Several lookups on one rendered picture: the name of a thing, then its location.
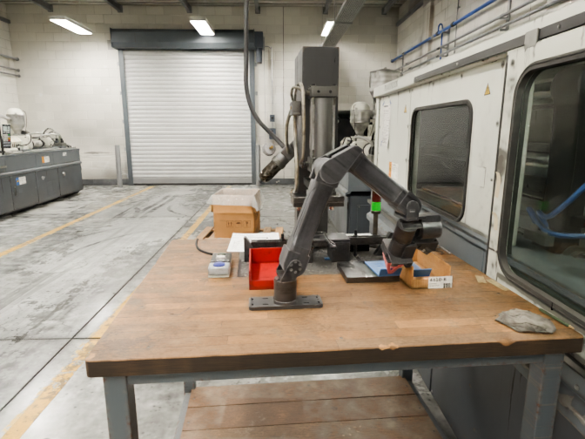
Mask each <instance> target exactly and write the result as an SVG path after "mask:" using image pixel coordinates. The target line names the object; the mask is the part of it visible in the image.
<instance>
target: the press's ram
mask: <svg viewBox="0 0 585 439"><path fill-rule="evenodd" d="M310 181H311V178H309V177H304V184H305V186H306V187H307V188H308V187H309V183H310ZM307 191H308V190H306V192H296V193H291V203H292V206H293V207H297V210H298V211H300V210H301V208H302V206H303V204H304V201H305V198H306V194H307ZM344 202H345V197H344V196H343V195H342V194H340V193H339V192H336V191H335V187H334V190H333V194H332V196H331V197H330V198H329V200H328V202H327V204H326V206H329V207H328V208H329V210H333V209H334V207H335V206H344Z"/></svg>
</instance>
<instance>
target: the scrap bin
mask: <svg viewBox="0 0 585 439"><path fill-rule="evenodd" d="M282 248H283V247H260V248H250V250H249V290H266V289H274V281H273V279H274V277H275V276H277V274H276V268H277V266H278V265H279V255H280V253H281V251H282Z"/></svg>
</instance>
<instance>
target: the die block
mask: <svg viewBox="0 0 585 439"><path fill-rule="evenodd" d="M334 243H335V245H336V248H335V250H332V249H331V248H329V246H328V245H327V243H313V246H314V247H327V255H328V257H329V258H330V260H331V262H337V261H350V242H334ZM309 256H310V260H309V262H308V263H313V250H312V249H311V251H310V253H309Z"/></svg>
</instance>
